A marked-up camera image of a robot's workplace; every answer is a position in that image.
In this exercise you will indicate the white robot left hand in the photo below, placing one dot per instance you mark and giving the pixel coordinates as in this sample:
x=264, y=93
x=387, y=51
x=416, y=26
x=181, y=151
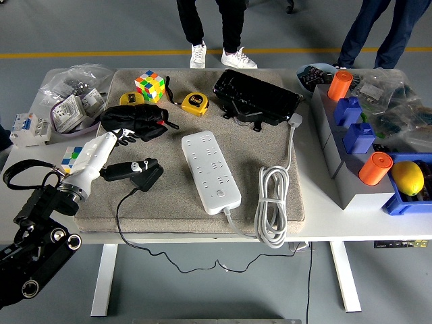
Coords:
x=91, y=158

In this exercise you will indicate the black plug adapter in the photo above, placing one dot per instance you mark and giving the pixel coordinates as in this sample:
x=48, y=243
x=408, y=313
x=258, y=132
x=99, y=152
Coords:
x=148, y=179

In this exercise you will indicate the white power strip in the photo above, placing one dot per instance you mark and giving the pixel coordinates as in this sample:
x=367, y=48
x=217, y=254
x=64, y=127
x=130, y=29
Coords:
x=211, y=168

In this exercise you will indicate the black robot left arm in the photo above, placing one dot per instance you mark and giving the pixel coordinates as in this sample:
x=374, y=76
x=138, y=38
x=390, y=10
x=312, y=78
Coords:
x=33, y=202

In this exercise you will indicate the small colourful puzzle cube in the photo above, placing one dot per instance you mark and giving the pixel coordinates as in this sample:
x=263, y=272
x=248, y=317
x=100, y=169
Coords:
x=70, y=158

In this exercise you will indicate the black folded cloth bag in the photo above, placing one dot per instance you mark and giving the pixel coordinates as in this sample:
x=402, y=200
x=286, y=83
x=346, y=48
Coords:
x=135, y=118

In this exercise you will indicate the white circuit breaker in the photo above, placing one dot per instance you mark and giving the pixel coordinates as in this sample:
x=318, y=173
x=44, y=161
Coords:
x=30, y=130

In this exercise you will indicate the yellow tape measure black label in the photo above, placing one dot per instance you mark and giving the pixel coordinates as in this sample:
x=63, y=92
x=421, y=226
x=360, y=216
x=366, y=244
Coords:
x=130, y=98

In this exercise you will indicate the clear bag of metal parts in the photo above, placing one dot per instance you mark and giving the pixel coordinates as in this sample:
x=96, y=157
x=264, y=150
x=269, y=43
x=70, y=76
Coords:
x=74, y=82

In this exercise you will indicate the person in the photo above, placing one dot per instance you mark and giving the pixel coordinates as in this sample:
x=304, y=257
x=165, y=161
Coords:
x=4, y=138
x=233, y=27
x=357, y=33

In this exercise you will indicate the large colourful puzzle cube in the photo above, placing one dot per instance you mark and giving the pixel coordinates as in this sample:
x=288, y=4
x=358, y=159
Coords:
x=150, y=86

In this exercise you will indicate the yellow tape measure round label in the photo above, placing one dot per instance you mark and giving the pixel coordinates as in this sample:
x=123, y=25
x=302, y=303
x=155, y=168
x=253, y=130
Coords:
x=194, y=103

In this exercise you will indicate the white table leg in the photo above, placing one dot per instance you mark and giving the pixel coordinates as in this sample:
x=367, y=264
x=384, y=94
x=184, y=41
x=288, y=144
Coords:
x=346, y=276
x=104, y=280

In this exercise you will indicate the grey-brown mat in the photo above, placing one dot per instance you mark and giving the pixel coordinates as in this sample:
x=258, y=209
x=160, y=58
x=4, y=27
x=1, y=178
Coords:
x=243, y=152

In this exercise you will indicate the glossy black device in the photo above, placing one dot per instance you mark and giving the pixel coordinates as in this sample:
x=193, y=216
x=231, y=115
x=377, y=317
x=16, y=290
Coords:
x=256, y=94

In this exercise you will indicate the light blue bowl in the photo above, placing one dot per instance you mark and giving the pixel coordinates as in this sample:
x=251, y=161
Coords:
x=301, y=82

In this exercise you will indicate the grey box under table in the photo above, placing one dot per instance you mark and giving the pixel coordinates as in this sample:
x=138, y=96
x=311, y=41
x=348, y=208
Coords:
x=300, y=246

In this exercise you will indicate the dark circuit boards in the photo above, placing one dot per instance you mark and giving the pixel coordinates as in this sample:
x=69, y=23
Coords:
x=315, y=77

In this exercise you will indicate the black chair wheel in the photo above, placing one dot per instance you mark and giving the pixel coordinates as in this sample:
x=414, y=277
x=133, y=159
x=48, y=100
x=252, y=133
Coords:
x=289, y=7

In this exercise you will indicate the orange cylinder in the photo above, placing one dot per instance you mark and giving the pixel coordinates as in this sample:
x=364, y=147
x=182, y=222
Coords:
x=374, y=168
x=340, y=85

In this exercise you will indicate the blue plastic block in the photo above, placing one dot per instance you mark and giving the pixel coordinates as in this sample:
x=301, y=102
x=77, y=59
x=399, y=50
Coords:
x=359, y=138
x=347, y=113

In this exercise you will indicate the green plastic part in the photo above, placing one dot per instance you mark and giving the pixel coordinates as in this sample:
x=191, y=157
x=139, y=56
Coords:
x=380, y=135
x=364, y=117

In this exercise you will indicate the small black component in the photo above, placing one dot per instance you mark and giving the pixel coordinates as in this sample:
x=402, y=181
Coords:
x=380, y=148

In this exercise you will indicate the clear bag of components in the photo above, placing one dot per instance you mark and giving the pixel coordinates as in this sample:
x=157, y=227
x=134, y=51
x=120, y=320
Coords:
x=408, y=128
x=381, y=87

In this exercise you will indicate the blue plastic bin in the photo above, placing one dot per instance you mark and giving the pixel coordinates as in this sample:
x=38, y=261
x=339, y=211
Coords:
x=393, y=206

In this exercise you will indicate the yellow lemon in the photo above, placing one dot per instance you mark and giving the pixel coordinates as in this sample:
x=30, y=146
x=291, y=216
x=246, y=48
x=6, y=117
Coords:
x=408, y=177

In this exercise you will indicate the black table control panel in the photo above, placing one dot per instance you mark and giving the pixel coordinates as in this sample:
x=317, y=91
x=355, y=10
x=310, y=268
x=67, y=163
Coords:
x=401, y=243

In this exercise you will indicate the white wall socket module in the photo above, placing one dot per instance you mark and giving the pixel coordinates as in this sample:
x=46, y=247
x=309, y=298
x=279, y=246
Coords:
x=67, y=113
x=94, y=101

